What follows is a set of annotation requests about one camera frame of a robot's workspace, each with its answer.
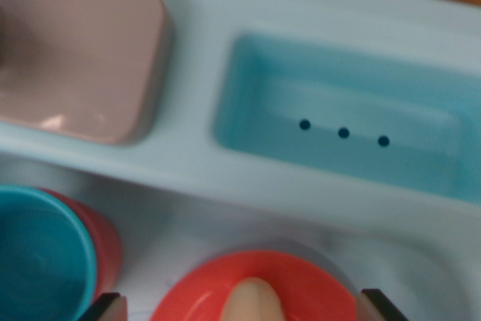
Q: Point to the coral toy plate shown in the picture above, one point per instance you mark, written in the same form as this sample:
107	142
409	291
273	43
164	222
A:
195	291

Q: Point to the grey toy faucet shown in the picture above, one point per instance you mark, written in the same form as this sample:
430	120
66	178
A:
82	58

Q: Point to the light blue toy sink unit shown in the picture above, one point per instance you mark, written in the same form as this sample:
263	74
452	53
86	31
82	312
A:
195	170

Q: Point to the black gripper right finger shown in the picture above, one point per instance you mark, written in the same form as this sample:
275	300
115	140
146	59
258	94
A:
376	307

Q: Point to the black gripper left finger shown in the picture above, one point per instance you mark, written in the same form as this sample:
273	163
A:
111	307

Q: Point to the cream toy detergent bottle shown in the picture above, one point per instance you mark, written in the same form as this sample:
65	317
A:
255	302

